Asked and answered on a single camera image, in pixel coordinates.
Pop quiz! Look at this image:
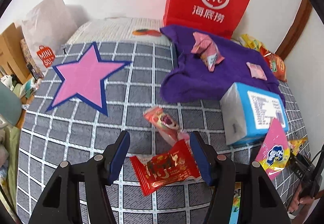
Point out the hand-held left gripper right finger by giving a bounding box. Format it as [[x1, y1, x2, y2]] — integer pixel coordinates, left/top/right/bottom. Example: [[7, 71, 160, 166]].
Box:
[[190, 131, 289, 224]]

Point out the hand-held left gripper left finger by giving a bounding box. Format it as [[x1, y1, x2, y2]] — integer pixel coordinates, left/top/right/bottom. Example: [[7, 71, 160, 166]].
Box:
[[28, 131, 131, 224]]

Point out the red snack packet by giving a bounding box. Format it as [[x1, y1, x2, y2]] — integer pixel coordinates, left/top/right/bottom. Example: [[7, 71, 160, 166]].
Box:
[[130, 139, 201, 196]]

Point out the pink yellow snack packet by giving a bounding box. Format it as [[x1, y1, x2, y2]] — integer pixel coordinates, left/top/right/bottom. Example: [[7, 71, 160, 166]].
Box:
[[254, 117, 291, 181]]

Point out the long pink white snack packet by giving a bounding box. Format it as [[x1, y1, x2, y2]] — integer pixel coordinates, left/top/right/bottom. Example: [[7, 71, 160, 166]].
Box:
[[143, 106, 189, 147]]

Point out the person's right hand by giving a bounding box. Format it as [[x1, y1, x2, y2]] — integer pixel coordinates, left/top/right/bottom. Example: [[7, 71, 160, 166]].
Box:
[[287, 183, 317, 214]]

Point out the small yellow snack packet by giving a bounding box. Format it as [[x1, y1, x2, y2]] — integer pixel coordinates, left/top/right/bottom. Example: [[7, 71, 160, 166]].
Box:
[[289, 137, 308, 156]]

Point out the blue yellow snack packet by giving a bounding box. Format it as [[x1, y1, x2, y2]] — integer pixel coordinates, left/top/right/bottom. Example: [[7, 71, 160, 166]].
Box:
[[229, 182, 242, 224]]

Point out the blue tissue pack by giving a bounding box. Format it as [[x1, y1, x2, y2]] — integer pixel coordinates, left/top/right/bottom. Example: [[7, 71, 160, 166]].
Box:
[[220, 82, 289, 146]]

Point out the purple cloth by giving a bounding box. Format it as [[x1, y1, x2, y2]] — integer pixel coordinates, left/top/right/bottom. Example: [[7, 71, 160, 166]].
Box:
[[159, 25, 286, 110]]

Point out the grey checked star blanket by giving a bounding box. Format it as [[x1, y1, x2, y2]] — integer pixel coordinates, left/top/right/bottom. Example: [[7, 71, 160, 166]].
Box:
[[16, 42, 312, 224]]

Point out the small pink peach snack packet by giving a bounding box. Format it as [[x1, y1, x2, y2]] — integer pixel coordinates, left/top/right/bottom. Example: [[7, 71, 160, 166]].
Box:
[[247, 62, 267, 80]]

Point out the orange chips bag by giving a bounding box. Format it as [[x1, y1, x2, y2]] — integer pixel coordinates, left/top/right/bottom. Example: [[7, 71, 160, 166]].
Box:
[[261, 47, 288, 83]]

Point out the large crumpled pink snack packet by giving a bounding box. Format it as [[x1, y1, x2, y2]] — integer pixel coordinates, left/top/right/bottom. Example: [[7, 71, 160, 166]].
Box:
[[191, 32, 225, 72]]

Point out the grey green chair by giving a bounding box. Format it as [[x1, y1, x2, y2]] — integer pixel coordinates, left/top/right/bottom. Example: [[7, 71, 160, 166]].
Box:
[[0, 82, 22, 127]]

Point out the yellow chips bag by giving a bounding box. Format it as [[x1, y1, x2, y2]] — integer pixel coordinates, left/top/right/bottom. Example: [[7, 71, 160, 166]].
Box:
[[239, 34, 265, 52]]

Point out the white printed pillow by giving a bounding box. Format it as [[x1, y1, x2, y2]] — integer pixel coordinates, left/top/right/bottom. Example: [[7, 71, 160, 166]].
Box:
[[67, 17, 175, 46]]

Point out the patterned box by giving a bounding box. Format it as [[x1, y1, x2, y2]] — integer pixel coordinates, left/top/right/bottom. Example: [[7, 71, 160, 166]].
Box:
[[20, 39, 44, 80]]

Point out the white shopping bag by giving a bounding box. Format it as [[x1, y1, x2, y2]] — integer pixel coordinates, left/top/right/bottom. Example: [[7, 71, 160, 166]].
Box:
[[21, 0, 78, 70]]

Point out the cardboard box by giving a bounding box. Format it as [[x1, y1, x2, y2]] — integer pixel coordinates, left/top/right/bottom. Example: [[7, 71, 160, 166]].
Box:
[[0, 23, 32, 83]]

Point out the brown wooden door frame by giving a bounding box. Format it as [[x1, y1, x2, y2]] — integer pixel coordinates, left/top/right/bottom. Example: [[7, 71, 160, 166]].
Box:
[[275, 0, 314, 62]]

